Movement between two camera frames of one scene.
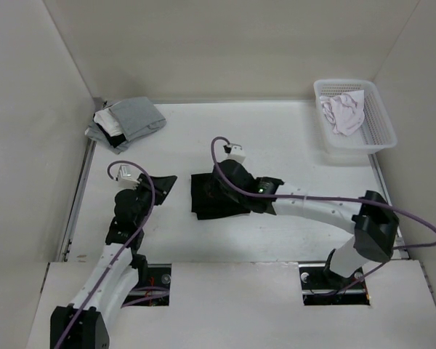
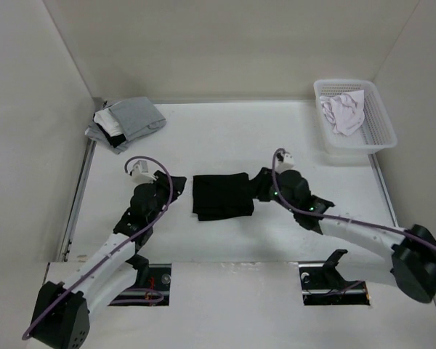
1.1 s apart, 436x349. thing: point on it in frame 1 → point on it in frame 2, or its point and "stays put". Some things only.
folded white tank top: (105, 119) stays put
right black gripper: (217, 179) → (277, 177)
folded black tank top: (114, 140) stays put
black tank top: (210, 200) stays put
